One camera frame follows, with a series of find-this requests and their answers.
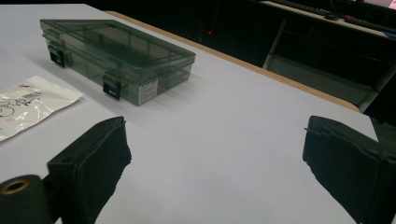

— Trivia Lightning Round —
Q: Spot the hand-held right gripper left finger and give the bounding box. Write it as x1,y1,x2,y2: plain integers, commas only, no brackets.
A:
47,116,133,224

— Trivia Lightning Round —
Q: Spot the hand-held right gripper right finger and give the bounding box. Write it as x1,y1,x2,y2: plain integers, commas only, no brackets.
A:
302,115,396,224

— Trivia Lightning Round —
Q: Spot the clear plastic bag with print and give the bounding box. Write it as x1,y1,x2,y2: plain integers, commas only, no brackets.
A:
0,75,84,143

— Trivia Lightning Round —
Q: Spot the grey transparent plastic storage box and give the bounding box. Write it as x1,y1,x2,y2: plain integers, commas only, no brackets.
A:
39,19,197,107

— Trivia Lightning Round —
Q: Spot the wooden desk with dark devices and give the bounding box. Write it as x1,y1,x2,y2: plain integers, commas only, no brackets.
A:
260,0,396,40

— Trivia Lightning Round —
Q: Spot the white metal table frame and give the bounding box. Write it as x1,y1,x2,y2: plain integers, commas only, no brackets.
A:
262,18,396,114

